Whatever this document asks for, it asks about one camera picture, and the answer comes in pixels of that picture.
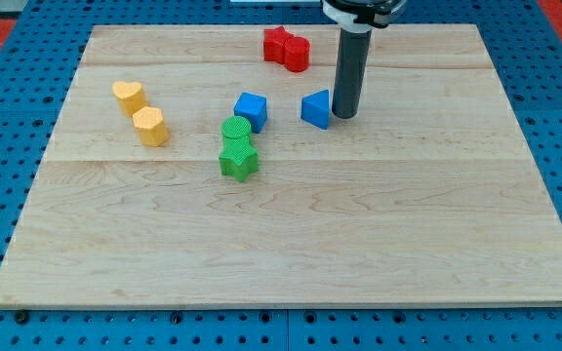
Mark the white black robot arm flange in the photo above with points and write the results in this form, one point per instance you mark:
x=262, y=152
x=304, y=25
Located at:
x=359, y=16

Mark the green star block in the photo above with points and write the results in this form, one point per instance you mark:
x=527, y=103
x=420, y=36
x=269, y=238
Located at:
x=239, y=158

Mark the green cylinder block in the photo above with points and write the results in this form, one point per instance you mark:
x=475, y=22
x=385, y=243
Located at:
x=236, y=132

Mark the red star block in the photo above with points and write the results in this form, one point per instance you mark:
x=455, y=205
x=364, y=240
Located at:
x=274, y=40

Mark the yellow heart block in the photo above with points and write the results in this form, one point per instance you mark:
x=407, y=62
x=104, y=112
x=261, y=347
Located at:
x=130, y=96

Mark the blue triangle block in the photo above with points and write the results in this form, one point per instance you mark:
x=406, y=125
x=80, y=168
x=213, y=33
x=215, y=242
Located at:
x=315, y=109

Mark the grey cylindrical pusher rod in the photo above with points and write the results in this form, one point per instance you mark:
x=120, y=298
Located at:
x=351, y=63

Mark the blue cube block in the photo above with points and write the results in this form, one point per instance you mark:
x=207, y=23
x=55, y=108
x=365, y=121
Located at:
x=253, y=108

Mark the red cylinder block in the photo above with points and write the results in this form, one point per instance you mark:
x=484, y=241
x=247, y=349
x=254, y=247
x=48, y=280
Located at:
x=296, y=54

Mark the yellow hexagon block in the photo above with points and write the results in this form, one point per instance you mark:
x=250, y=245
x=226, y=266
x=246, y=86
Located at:
x=150, y=125

